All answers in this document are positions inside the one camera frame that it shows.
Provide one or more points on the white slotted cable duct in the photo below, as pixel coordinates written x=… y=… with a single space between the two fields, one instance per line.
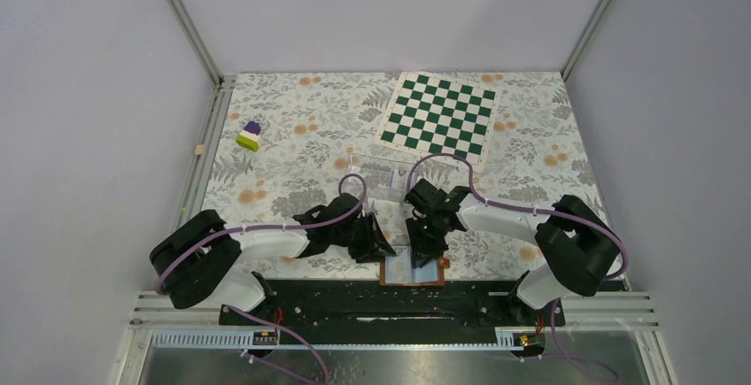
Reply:
x=494 y=338

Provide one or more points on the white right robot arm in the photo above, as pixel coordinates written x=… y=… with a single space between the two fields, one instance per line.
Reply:
x=577 y=247

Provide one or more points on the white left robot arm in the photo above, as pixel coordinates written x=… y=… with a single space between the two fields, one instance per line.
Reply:
x=195 y=263

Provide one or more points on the brown leather card holder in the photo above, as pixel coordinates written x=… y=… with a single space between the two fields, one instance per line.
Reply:
x=399 y=272

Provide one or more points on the clear plastic card box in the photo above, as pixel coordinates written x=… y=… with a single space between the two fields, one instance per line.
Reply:
x=385 y=179

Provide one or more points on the purple white green block stack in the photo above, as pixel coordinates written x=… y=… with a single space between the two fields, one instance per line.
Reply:
x=248 y=138

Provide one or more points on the green white checkerboard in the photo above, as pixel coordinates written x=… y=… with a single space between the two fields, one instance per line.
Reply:
x=431 y=113

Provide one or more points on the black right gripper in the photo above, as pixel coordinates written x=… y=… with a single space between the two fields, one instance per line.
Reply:
x=422 y=251

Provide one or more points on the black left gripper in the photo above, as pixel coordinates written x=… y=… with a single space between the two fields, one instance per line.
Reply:
x=374 y=246

